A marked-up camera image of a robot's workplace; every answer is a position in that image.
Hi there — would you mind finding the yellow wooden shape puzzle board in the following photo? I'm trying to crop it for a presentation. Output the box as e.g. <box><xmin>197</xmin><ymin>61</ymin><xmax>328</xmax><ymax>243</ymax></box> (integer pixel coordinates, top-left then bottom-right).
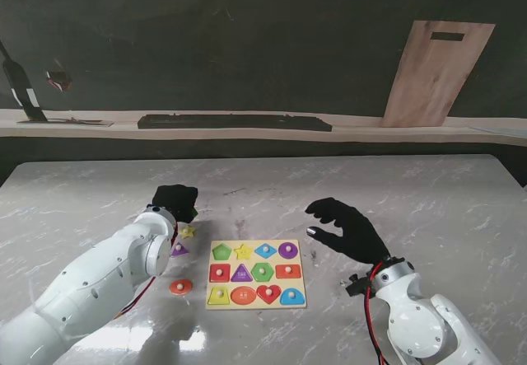
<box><xmin>204</xmin><ymin>238</ymin><xmax>308</xmax><ymax>310</ymax></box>

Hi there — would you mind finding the blue semicircle puzzle piece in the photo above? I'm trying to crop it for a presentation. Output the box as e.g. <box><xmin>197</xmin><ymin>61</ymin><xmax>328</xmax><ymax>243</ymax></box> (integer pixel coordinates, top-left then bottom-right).
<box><xmin>279</xmin><ymin>286</ymin><xmax>306</xmax><ymax>306</ymax></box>

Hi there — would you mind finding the red heart puzzle piece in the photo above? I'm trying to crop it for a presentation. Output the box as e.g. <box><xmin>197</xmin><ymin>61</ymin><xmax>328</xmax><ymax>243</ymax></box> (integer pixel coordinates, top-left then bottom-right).
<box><xmin>255</xmin><ymin>283</ymin><xmax>282</xmax><ymax>304</ymax></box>

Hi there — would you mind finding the wooden cutting board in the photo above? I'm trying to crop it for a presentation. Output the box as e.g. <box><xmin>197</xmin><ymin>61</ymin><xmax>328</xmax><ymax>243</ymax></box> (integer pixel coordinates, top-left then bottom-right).
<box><xmin>379</xmin><ymin>20</ymin><xmax>497</xmax><ymax>129</ymax></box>

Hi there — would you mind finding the thin flat serving board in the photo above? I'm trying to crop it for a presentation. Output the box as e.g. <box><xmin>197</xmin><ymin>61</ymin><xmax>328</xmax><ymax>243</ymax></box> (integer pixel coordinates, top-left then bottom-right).
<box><xmin>16</xmin><ymin>118</ymin><xmax>114</xmax><ymax>129</ymax></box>

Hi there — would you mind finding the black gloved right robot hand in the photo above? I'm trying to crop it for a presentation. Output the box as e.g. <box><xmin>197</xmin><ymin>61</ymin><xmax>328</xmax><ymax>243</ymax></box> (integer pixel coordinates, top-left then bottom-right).
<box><xmin>304</xmin><ymin>197</ymin><xmax>391</xmax><ymax>266</ymax></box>

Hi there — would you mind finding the purple circle puzzle piece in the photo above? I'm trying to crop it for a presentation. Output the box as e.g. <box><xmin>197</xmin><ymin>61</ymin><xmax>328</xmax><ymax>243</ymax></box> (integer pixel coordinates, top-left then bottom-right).
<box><xmin>277</xmin><ymin>241</ymin><xmax>299</xmax><ymax>260</ymax></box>

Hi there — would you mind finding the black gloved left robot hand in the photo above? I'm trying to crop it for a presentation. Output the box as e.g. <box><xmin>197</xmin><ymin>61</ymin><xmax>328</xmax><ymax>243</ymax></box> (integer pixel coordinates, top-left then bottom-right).
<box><xmin>152</xmin><ymin>183</ymin><xmax>199</xmax><ymax>224</ymax></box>

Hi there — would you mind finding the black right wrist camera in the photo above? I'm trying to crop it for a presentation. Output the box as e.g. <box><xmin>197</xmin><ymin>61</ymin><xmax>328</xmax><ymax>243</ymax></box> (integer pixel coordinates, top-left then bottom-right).
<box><xmin>347</xmin><ymin>273</ymin><xmax>370</xmax><ymax>297</ymax></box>

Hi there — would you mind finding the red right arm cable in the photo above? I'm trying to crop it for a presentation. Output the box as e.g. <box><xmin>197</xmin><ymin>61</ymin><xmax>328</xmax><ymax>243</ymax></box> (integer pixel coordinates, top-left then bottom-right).
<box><xmin>364</xmin><ymin>264</ymin><xmax>388</xmax><ymax>365</ymax></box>

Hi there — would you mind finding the green hexagon puzzle piece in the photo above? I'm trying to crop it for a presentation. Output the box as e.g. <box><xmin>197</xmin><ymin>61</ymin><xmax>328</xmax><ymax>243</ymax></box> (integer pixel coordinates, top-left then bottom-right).
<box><xmin>250</xmin><ymin>261</ymin><xmax>275</xmax><ymax>283</ymax></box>

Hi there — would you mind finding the light wooden shelf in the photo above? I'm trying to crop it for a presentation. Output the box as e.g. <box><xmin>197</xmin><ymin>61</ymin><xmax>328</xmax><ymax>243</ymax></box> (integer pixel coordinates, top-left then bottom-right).
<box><xmin>0</xmin><ymin>108</ymin><xmax>527</xmax><ymax>148</ymax></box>

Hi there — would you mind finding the blue diamond puzzle piece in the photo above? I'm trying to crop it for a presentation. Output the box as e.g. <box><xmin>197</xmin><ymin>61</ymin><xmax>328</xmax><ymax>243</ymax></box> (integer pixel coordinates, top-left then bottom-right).
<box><xmin>254</xmin><ymin>241</ymin><xmax>277</xmax><ymax>259</ymax></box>

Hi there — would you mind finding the dark wine bottle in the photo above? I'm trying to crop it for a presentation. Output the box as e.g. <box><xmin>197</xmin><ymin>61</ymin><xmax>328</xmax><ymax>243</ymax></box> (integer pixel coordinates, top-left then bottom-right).
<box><xmin>0</xmin><ymin>40</ymin><xmax>49</xmax><ymax>123</ymax></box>

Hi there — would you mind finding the red wine glass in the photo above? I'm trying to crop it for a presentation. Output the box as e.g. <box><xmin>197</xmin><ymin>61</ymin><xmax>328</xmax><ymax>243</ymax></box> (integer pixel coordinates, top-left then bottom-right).
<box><xmin>44</xmin><ymin>56</ymin><xmax>90</xmax><ymax>126</ymax></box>

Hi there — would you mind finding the orange oval puzzle piece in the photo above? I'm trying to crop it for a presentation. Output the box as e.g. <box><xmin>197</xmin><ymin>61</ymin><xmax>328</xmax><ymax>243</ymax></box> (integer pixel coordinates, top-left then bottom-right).
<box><xmin>168</xmin><ymin>278</ymin><xmax>194</xmax><ymax>296</ymax></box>

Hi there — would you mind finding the long black tray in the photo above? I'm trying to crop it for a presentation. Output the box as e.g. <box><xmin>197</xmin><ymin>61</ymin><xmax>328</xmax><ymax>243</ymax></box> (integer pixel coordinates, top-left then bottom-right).
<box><xmin>137</xmin><ymin>113</ymin><xmax>333</xmax><ymax>133</ymax></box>

